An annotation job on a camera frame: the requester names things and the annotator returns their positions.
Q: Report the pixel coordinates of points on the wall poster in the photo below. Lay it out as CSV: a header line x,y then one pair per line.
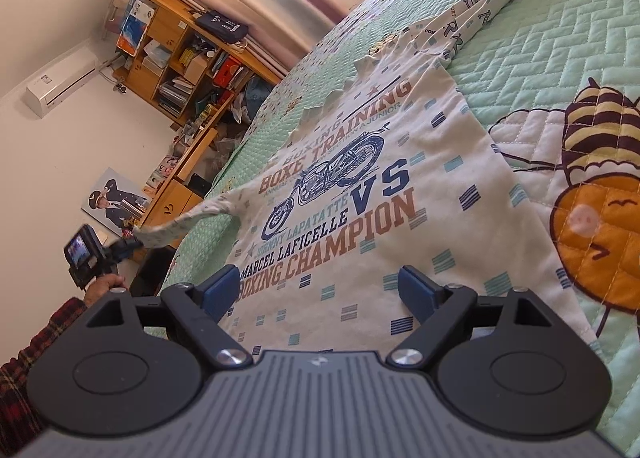
x,y
112,198

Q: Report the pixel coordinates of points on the blue and white box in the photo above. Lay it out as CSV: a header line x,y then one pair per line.
x,y
134,28

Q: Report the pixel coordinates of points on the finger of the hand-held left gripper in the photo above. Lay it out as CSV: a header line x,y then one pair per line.
x,y
127,248

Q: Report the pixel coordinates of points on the dark blue bag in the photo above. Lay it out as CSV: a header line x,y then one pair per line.
x,y
222,27

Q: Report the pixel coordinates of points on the wooden desk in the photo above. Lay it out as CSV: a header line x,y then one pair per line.
x,y
175,198

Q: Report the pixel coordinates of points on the white wall switch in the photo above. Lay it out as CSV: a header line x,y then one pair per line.
x,y
98,237

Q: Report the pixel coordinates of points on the black computer tower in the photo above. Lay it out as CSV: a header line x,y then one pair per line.
x,y
200,185

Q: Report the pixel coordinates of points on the red box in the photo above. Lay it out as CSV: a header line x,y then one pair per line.
x,y
227,72

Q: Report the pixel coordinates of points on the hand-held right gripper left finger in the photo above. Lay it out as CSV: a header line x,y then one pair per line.
x,y
220,290

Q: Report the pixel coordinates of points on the blue cloth bundle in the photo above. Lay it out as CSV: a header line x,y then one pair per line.
x,y
257,93

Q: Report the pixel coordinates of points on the green bee-print quilt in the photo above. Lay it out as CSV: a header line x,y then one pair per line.
x,y
550,38

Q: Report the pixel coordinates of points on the wooden bookshelf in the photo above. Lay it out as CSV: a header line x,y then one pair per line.
x,y
165,31

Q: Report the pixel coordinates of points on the white air conditioner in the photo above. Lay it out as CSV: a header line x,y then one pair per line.
x,y
60,81

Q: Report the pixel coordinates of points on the person's left hand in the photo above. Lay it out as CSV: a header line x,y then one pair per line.
x,y
102,290

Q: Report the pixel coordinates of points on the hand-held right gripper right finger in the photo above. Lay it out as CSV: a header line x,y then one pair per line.
x,y
417,290

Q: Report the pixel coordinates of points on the white motorcycle-print pajama shirt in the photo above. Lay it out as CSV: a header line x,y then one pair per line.
x,y
375,198

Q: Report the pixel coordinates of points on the person's left forearm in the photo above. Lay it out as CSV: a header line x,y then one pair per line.
x,y
30,363

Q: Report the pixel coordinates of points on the black chair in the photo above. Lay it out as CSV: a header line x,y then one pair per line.
x,y
150,273

